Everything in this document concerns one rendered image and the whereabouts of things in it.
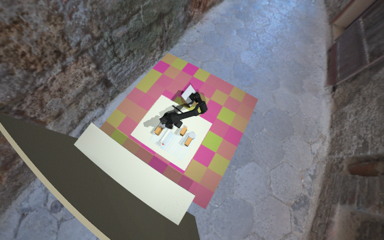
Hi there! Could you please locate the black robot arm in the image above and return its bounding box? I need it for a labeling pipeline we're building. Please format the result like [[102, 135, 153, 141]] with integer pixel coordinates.
[[159, 91, 208, 129]]

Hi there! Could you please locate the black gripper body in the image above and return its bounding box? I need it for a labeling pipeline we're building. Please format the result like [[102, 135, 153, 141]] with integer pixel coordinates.
[[163, 112, 183, 128]]

